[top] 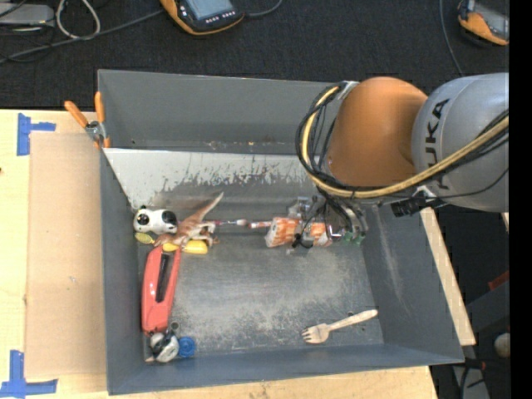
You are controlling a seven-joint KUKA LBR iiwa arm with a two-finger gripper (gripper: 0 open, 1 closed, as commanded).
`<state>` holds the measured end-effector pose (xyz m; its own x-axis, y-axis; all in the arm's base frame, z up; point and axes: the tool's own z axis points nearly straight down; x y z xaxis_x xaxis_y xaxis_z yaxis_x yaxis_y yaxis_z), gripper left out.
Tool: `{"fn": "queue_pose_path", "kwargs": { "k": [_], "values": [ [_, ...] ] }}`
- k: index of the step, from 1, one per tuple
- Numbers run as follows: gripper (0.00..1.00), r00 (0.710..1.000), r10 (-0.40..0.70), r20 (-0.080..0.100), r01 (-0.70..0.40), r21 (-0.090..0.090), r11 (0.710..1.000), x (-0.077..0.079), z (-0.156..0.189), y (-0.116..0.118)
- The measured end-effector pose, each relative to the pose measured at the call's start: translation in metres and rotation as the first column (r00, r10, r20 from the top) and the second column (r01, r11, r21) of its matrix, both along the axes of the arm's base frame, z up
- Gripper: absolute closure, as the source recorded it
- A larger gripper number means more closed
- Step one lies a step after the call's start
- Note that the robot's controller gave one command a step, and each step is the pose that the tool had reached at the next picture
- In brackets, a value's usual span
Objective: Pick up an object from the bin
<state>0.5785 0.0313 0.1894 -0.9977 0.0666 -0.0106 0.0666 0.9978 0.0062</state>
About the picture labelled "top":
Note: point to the orange and white packet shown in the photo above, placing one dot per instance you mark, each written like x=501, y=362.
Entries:
x=280, y=232

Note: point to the grey metal bin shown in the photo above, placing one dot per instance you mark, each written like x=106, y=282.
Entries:
x=266, y=289

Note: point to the pink and white toothbrush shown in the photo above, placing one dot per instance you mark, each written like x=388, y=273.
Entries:
x=232, y=223

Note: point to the pale wooden fork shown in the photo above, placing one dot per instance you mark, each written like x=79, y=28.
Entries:
x=332, y=326

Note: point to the yellow toy banana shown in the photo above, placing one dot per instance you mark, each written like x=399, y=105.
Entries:
x=195, y=247

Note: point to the brown toy dinosaur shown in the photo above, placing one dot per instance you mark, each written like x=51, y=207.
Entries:
x=192, y=225

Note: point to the white and black panda toy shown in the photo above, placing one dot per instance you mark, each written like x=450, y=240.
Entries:
x=154, y=220

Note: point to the red stapler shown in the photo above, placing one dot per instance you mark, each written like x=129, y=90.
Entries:
x=160, y=285

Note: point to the small grey metal cylinder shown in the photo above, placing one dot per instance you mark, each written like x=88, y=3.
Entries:
x=175, y=326

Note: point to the yellow-green small flat piece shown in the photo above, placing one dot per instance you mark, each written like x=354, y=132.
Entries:
x=143, y=238

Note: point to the blue bottle cap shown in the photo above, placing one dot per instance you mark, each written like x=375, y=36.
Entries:
x=186, y=346

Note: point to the white and grey round toy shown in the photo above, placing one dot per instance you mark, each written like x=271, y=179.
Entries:
x=164, y=347

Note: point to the brown cardboard board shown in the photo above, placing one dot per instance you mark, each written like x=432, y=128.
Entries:
x=62, y=256

